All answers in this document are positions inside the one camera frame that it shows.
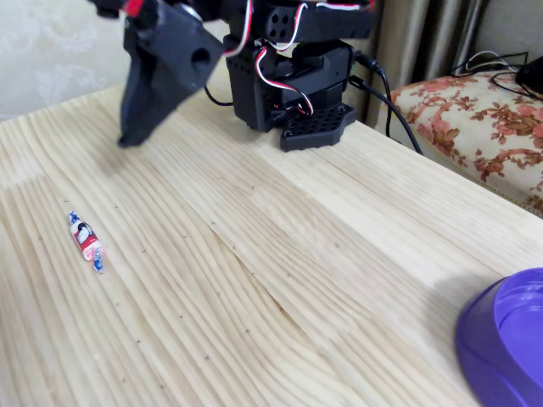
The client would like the black cable with barrel plug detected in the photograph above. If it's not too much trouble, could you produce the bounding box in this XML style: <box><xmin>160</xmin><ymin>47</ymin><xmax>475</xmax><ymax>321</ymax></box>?
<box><xmin>353</xmin><ymin>49</ymin><xmax>395</xmax><ymax>137</ymax></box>

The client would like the black object on sofa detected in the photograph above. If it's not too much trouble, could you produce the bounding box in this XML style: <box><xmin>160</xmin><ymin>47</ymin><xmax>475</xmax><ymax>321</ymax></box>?
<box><xmin>515</xmin><ymin>56</ymin><xmax>543</xmax><ymax>101</ymax></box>

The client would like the red white servo wire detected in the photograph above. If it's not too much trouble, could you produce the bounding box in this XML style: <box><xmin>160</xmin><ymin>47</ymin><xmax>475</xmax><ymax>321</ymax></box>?
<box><xmin>223</xmin><ymin>0</ymin><xmax>255</xmax><ymax>59</ymax></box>
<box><xmin>254</xmin><ymin>40</ymin><xmax>316</xmax><ymax>116</ymax></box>

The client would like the candy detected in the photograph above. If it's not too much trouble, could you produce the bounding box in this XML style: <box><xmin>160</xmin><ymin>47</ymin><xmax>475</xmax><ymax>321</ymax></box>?
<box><xmin>67</xmin><ymin>210</ymin><xmax>106</xmax><ymax>275</ymax></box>

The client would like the olive curtain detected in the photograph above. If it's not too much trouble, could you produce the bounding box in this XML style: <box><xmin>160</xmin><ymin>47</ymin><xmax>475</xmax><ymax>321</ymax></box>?
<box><xmin>367</xmin><ymin>0</ymin><xmax>493</xmax><ymax>128</ymax></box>

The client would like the purple plastic bowl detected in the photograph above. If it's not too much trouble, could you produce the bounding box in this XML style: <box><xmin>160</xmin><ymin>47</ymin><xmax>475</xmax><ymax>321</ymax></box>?
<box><xmin>456</xmin><ymin>266</ymin><xmax>543</xmax><ymax>407</ymax></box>

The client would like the thin black cable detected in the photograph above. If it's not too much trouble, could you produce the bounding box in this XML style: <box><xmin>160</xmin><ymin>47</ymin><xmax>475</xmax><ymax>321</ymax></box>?
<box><xmin>451</xmin><ymin>50</ymin><xmax>531</xmax><ymax>78</ymax></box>

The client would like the floral upholstered sofa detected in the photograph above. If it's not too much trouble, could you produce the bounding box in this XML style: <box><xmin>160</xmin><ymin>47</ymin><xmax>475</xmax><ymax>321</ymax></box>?
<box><xmin>389</xmin><ymin>70</ymin><xmax>543</xmax><ymax>217</ymax></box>

